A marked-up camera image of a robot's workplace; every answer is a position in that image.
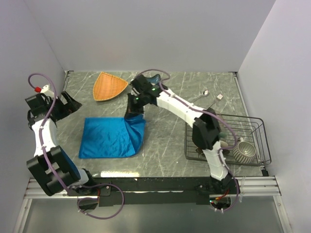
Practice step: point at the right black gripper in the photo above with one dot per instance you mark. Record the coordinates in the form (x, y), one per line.
(131, 110)

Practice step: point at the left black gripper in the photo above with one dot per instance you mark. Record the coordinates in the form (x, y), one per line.
(71, 106)

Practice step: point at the blue cloth napkin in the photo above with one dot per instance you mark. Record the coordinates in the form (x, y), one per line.
(112, 137)

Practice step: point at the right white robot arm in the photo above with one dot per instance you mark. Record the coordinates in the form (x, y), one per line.
(205, 127)

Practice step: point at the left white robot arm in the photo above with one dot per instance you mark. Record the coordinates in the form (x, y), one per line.
(72, 176)

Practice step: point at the dark blue star dish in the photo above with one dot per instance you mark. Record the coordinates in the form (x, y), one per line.
(154, 79)

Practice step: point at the orange woven basket tray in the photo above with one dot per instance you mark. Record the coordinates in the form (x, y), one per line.
(108, 86)

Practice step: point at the silver spoon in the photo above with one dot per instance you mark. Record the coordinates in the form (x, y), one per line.
(205, 93)

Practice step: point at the silver fork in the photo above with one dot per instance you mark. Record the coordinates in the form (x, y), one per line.
(216, 100)

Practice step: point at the green plate in rack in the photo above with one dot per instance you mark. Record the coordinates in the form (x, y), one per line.
(222, 135)

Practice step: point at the grey ribbed mug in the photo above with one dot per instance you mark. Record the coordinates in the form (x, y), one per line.
(244, 152)

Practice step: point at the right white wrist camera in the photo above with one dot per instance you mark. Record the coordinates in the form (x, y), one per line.
(133, 92)

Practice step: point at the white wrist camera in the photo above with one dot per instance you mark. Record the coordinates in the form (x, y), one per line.
(133, 92)
(46, 90)

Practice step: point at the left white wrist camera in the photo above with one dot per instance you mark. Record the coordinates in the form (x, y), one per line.
(46, 90)

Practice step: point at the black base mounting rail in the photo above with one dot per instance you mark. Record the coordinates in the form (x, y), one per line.
(157, 190)

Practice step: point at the black wire dish rack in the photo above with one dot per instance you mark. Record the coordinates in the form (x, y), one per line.
(251, 129)

